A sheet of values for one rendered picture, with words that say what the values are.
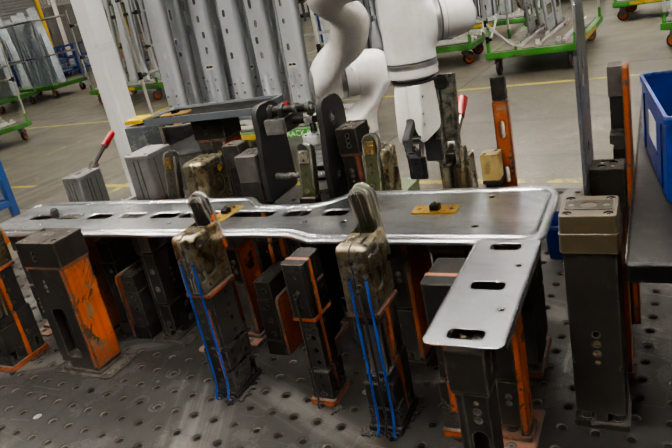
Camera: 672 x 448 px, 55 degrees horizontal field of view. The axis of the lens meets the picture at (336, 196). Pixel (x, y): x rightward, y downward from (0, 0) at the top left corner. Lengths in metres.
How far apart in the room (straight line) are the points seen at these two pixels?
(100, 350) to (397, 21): 0.97
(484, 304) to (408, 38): 0.44
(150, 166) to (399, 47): 0.81
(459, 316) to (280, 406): 0.53
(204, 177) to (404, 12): 0.70
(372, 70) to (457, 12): 0.74
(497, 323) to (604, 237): 0.22
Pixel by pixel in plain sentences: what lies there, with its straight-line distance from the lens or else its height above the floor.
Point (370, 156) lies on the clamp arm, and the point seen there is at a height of 1.06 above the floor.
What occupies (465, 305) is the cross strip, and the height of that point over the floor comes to 1.00.
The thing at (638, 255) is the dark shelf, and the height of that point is 1.03.
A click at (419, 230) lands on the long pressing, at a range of 1.10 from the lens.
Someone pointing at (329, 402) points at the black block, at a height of 0.71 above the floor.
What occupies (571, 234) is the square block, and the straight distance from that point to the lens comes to 0.96.
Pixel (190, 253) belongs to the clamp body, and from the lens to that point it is 1.19.
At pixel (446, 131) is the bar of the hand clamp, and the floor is 1.10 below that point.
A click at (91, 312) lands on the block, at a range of 1.54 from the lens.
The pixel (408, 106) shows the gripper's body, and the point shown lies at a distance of 1.07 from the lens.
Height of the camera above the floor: 1.43
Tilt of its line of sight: 19 degrees down
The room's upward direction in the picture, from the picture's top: 12 degrees counter-clockwise
